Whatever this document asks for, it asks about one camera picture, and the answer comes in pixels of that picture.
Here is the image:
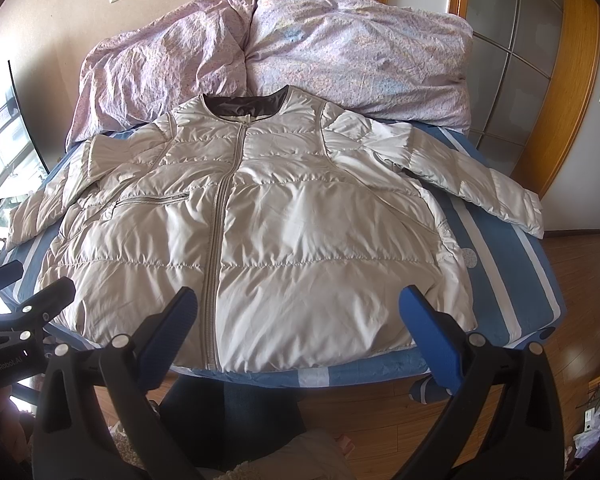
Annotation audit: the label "wooden framed glass door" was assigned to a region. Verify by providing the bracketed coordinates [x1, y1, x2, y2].
[449, 0, 600, 195]

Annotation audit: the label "clutter pile on floor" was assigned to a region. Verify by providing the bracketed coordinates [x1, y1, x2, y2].
[573, 376, 600, 460]

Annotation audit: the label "beige puffer jacket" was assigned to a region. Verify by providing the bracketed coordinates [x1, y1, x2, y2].
[7, 87, 544, 373]

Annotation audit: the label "blue white striped bed sheet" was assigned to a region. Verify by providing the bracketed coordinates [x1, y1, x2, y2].
[0, 122, 566, 389]

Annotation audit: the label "pink floral duvet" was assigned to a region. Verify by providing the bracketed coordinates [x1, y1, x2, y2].
[66, 0, 472, 144]

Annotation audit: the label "dark trousers of operator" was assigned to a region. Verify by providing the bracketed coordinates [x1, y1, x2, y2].
[159, 376, 306, 471]

